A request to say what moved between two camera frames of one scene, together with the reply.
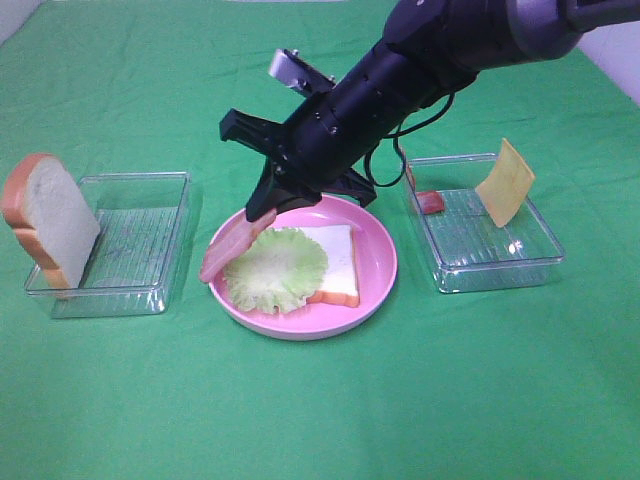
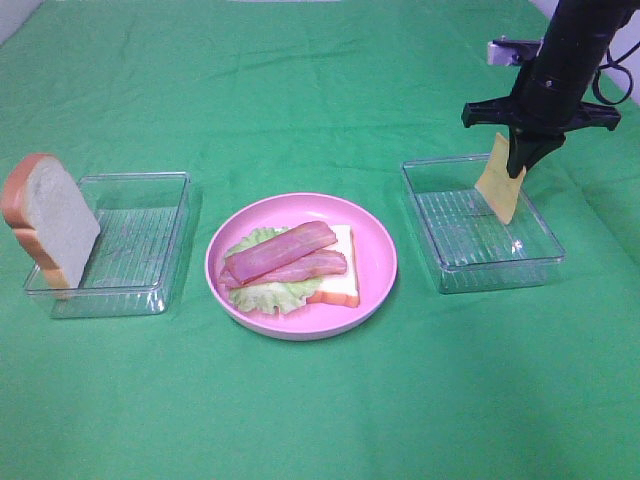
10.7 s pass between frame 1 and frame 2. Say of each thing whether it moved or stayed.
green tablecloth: stayed
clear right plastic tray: stayed
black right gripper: moved
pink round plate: stayed
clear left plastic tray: stayed
